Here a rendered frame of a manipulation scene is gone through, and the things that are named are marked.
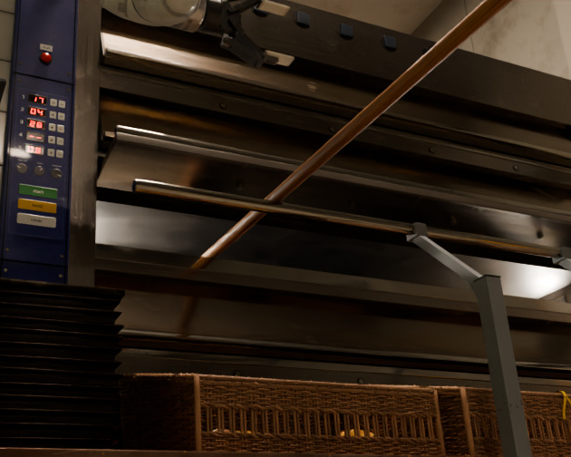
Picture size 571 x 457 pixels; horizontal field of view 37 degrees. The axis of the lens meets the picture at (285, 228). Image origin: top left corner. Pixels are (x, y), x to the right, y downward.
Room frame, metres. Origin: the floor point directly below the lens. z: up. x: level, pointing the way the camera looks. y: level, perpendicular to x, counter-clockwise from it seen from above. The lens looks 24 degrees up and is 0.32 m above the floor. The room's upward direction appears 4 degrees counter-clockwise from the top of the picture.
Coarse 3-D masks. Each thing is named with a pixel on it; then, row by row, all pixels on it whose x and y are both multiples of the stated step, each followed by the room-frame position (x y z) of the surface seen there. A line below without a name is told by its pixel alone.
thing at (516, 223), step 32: (128, 160) 1.89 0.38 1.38; (160, 160) 1.91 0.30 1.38; (192, 160) 1.93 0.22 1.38; (224, 160) 1.95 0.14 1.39; (256, 160) 1.99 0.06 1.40; (224, 192) 2.09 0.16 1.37; (256, 192) 2.11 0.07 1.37; (320, 192) 2.15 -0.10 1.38; (352, 192) 2.17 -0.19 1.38; (384, 192) 2.20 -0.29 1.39; (416, 192) 2.23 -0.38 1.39; (448, 224) 2.42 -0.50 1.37; (480, 224) 2.45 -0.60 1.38; (512, 224) 2.48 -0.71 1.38; (544, 224) 2.50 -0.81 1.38
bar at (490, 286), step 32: (160, 192) 1.63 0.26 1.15; (192, 192) 1.65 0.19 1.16; (352, 224) 1.86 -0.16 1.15; (384, 224) 1.89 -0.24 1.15; (416, 224) 1.93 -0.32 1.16; (448, 256) 1.85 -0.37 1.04; (544, 256) 2.16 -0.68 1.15; (480, 288) 1.75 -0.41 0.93; (512, 352) 1.75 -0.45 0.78; (512, 384) 1.74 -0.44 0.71; (512, 416) 1.74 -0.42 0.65; (512, 448) 1.74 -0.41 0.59
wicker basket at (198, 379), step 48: (144, 384) 1.81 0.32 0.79; (192, 384) 1.57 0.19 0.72; (240, 384) 1.59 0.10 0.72; (288, 384) 1.64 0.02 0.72; (336, 384) 1.69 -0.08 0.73; (144, 432) 1.80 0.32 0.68; (192, 432) 1.56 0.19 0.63; (240, 432) 1.59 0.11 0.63; (288, 432) 1.64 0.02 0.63; (336, 432) 1.69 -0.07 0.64; (384, 432) 1.74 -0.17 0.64; (432, 432) 1.80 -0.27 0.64
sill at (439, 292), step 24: (168, 264) 2.02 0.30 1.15; (192, 264) 2.05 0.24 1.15; (216, 264) 2.09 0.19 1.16; (240, 264) 2.12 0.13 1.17; (264, 264) 2.15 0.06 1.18; (360, 288) 2.30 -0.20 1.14; (384, 288) 2.34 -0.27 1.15; (408, 288) 2.38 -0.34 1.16; (432, 288) 2.42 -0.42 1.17; (456, 288) 2.47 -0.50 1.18
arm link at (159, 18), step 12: (132, 0) 1.31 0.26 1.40; (144, 0) 1.27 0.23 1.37; (156, 0) 1.25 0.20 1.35; (168, 0) 1.25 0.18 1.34; (180, 0) 1.25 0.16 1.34; (192, 0) 1.26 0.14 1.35; (144, 12) 1.32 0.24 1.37; (156, 12) 1.28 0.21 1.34; (168, 12) 1.27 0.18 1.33; (180, 12) 1.27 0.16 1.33; (192, 12) 1.29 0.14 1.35; (168, 24) 1.34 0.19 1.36
